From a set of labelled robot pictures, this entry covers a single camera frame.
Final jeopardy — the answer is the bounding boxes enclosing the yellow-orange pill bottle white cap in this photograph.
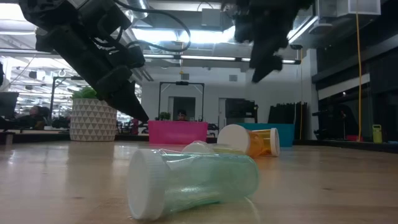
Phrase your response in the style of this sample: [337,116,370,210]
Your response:
[252,127,280,157]

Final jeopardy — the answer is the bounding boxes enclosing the green plant in planter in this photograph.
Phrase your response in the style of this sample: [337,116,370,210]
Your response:
[72,86,100,100]

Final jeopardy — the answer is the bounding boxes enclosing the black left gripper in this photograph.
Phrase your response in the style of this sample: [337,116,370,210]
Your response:
[35,24,150,124]

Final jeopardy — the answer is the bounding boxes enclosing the dark monitor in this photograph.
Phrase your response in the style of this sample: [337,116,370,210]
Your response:
[0,91,20,119]

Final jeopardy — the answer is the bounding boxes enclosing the long ceiling light bar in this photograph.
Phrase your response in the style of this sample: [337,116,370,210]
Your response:
[142,53,302,65]

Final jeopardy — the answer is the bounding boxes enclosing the dark cabinet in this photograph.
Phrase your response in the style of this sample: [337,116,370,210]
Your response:
[225,98,259,124]

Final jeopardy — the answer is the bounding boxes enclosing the pink plastic bin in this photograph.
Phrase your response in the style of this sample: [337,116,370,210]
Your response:
[148,120,208,145]

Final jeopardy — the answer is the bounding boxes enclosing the blue plastic bin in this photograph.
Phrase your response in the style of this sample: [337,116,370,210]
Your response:
[238,123,295,148]

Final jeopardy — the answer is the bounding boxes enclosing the large green pill bottle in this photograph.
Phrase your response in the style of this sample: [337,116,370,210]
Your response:
[127,148,260,222]

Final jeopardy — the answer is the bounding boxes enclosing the triangle-patterned planter pot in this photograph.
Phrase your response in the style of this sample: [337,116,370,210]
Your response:
[70,98,118,142]

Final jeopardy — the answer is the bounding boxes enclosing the white ceiling box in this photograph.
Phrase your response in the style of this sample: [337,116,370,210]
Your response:
[337,0,382,17]

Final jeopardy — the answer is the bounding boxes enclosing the grey ceiling unit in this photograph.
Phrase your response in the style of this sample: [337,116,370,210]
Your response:
[201,8,223,28]

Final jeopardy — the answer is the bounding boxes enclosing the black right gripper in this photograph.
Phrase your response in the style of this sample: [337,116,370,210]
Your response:
[234,5,292,84]

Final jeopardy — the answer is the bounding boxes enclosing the black stand frame with camera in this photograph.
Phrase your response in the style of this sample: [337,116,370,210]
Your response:
[158,81,205,122]

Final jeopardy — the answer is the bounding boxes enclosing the orange pill bottle large cap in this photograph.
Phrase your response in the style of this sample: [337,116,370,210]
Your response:
[216,124,264,158]

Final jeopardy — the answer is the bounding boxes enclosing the yellow hanging cord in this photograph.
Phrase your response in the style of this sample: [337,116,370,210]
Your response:
[355,12,363,141]

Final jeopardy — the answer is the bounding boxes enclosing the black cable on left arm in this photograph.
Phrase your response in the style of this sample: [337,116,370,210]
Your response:
[113,0,192,54]

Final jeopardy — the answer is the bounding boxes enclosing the black folded panels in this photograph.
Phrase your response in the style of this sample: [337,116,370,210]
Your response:
[267,101,308,141]

